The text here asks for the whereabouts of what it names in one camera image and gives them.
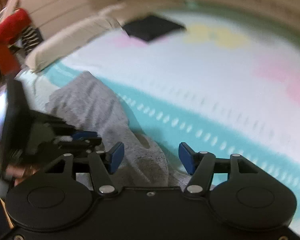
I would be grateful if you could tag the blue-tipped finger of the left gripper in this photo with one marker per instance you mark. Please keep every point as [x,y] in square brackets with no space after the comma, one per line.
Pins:
[81,142]

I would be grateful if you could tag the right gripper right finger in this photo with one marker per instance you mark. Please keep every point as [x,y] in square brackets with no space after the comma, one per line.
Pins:
[199,165]

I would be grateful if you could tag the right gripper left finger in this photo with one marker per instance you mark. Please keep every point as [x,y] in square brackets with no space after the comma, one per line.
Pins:
[104,164]

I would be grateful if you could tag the grey speckled pants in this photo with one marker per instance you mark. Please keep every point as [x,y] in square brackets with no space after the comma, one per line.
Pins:
[88,104]

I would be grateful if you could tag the pastel striped bed blanket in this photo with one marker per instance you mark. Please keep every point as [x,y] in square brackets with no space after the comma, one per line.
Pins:
[229,83]

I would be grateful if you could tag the cream long pillow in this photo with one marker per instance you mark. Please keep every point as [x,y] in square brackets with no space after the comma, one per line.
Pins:
[72,38]

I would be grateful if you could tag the black white striped garment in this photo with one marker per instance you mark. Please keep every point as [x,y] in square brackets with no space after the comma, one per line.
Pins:
[30,38]

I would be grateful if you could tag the red hanging garment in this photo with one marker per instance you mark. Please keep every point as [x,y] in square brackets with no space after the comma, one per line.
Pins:
[10,29]

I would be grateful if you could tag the folded black garment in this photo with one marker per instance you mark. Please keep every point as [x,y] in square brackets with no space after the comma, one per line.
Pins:
[151,27]

